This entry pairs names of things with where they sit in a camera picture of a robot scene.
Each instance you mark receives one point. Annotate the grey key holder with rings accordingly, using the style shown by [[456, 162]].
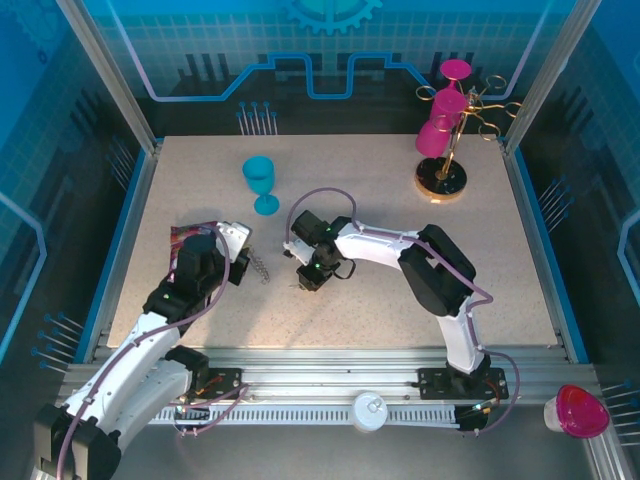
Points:
[[260, 267]]

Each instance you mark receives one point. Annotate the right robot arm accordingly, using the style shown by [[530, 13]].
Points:
[[380, 245]]

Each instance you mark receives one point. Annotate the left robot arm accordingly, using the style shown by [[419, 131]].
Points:
[[125, 360]]

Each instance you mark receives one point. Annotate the purple snack bag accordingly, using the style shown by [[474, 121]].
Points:
[[175, 240]]

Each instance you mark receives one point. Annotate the teal plastic goblet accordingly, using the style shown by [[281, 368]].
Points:
[[259, 175]]

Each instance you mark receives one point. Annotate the pink plastic goblet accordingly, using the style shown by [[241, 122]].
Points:
[[432, 137], [452, 102]]

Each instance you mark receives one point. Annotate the white round cylinder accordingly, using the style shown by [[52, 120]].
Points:
[[370, 415]]

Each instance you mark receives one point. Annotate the pink cup outside table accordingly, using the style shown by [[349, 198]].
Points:
[[580, 410]]

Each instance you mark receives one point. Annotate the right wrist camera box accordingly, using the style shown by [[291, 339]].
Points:
[[297, 250]]

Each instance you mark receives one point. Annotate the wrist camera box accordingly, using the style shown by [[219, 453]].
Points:
[[235, 235], [297, 250]]

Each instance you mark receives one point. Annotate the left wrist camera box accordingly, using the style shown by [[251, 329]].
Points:
[[235, 235]]

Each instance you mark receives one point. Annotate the aluminium side rail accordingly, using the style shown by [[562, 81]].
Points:
[[142, 190], [522, 210]]

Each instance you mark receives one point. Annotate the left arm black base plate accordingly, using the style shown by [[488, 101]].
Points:
[[230, 382]]

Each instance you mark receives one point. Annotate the aluminium mounting rail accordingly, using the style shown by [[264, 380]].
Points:
[[325, 370]]

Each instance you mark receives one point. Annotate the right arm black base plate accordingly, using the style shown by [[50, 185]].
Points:
[[432, 382]]

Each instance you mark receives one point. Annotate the aluminium frame post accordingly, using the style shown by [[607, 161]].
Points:
[[107, 75], [545, 75]]

